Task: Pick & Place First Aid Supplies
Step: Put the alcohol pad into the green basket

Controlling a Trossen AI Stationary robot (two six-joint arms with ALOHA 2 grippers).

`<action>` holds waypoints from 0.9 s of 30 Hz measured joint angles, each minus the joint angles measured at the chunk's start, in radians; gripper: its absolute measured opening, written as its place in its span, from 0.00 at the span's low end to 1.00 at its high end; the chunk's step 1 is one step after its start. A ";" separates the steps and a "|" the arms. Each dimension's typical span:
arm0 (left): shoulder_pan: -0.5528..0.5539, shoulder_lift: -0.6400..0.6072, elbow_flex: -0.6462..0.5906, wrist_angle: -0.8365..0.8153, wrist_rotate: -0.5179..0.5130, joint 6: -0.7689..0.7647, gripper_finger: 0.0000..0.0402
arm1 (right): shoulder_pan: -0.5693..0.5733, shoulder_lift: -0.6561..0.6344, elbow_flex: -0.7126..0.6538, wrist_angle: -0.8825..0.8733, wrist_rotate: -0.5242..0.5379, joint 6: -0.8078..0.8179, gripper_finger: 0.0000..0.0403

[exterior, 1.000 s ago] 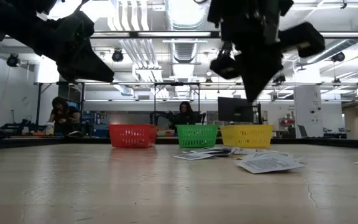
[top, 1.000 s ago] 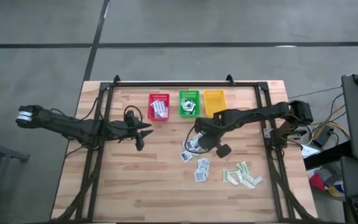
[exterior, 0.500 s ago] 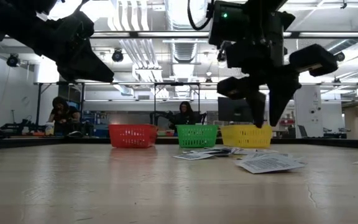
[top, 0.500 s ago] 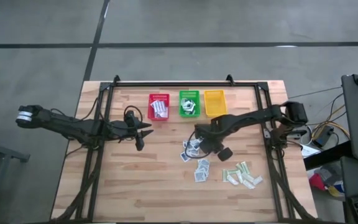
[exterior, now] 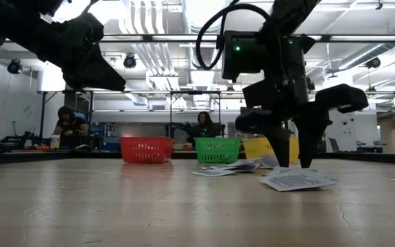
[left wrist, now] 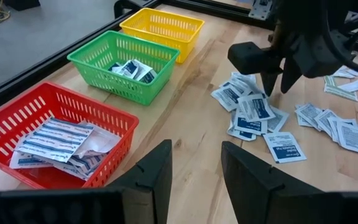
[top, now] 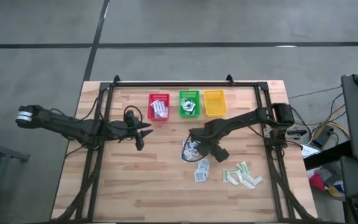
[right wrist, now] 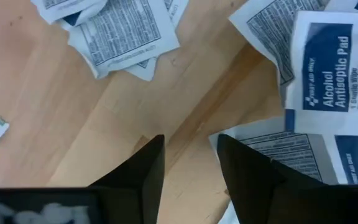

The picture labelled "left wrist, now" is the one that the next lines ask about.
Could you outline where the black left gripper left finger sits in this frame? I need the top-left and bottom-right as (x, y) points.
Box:
(105, 139), (173, 224)

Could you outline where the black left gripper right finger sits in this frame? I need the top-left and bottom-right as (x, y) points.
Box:
(221, 140), (323, 224)

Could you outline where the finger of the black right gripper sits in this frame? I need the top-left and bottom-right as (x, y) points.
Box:
(280, 55), (303, 95)
(260, 70), (282, 97)

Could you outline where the white blue-striped bandage packet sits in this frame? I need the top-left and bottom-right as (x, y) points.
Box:
(73, 121), (122, 159)
(14, 117), (94, 164)
(53, 153), (108, 182)
(9, 151), (54, 170)

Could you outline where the green plastic basket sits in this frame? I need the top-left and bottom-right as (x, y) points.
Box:
(67, 30), (181, 106)

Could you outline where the red plastic basket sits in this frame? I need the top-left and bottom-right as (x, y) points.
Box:
(0, 81), (140, 190)

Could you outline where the yellow plastic basket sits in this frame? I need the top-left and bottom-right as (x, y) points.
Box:
(119, 7), (205, 65)

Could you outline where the black floor box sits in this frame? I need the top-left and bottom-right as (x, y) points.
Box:
(4, 0), (42, 12)

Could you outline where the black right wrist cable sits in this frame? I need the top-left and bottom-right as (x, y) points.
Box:
(319, 0), (358, 78)

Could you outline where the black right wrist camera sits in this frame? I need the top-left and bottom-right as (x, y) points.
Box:
(227, 42), (284, 75)

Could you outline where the silver mounting bracket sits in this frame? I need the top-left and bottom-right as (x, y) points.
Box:
(249, 0), (273, 21)

